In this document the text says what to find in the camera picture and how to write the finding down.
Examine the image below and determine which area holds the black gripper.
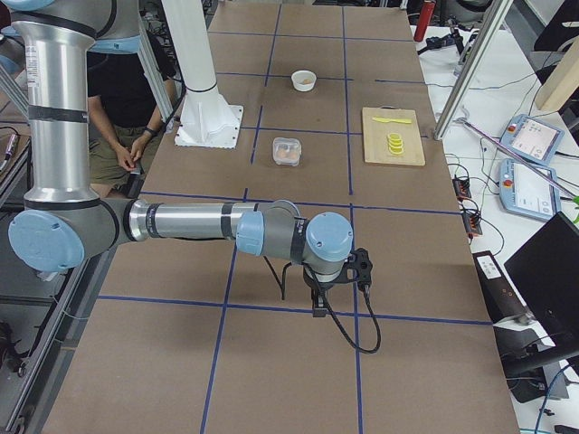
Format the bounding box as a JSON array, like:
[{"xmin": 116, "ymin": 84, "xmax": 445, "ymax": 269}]
[{"xmin": 303, "ymin": 266, "xmax": 335, "ymax": 317}]

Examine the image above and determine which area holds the white bowl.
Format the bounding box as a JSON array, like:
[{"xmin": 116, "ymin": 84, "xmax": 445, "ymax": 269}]
[{"xmin": 290, "ymin": 70, "xmax": 317, "ymax": 92}]

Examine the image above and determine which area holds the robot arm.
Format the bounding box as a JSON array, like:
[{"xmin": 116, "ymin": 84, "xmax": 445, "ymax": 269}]
[{"xmin": 8, "ymin": 1, "xmax": 360, "ymax": 316}]

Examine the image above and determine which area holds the clear plastic egg box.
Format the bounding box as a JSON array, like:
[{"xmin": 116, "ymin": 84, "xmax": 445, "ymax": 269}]
[{"xmin": 272, "ymin": 137, "xmax": 301, "ymax": 166}]

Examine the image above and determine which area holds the black electronics box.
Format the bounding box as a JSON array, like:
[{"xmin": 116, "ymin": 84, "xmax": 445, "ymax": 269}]
[{"xmin": 472, "ymin": 250, "xmax": 534, "ymax": 326}]

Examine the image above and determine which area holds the wooden cutting board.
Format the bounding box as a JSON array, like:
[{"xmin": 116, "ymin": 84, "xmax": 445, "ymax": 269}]
[{"xmin": 362, "ymin": 108, "xmax": 425, "ymax": 166}]

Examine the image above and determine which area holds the yellow plastic knife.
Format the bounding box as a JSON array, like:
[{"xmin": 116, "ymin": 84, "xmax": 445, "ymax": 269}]
[{"xmin": 372, "ymin": 117, "xmax": 413, "ymax": 125}]

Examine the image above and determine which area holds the black monitor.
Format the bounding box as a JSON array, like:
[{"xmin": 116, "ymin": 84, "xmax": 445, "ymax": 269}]
[{"xmin": 505, "ymin": 212, "xmax": 578, "ymax": 345}]

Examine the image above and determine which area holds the long grabber stick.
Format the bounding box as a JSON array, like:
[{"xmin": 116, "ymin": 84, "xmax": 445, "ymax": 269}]
[{"xmin": 454, "ymin": 117, "xmax": 578, "ymax": 204}]

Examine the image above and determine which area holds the blue teach pendant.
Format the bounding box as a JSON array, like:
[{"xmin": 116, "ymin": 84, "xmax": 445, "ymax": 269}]
[
  {"xmin": 498, "ymin": 158, "xmax": 561, "ymax": 222},
  {"xmin": 499, "ymin": 114, "xmax": 564, "ymax": 165}
]

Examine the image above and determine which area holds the seated person black shirt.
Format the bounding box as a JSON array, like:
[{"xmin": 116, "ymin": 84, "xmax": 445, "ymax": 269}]
[{"xmin": 87, "ymin": 52, "xmax": 164, "ymax": 199}]

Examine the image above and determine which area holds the red bottle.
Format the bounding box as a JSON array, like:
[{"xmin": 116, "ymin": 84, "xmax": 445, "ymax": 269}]
[{"xmin": 413, "ymin": 0, "xmax": 436, "ymax": 42}]

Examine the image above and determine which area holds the black camera cable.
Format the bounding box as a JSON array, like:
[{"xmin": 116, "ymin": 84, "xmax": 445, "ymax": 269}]
[{"xmin": 316, "ymin": 279, "xmax": 382, "ymax": 354}]

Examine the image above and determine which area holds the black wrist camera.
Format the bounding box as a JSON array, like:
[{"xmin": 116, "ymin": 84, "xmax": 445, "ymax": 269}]
[{"xmin": 346, "ymin": 248, "xmax": 373, "ymax": 294}]

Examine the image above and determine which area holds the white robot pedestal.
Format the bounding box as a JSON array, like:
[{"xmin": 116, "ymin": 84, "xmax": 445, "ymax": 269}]
[{"xmin": 162, "ymin": 0, "xmax": 243, "ymax": 149}]

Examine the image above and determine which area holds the aluminium frame post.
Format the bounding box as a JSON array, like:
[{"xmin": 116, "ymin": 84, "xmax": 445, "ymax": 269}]
[{"xmin": 433, "ymin": 0, "xmax": 513, "ymax": 140}]

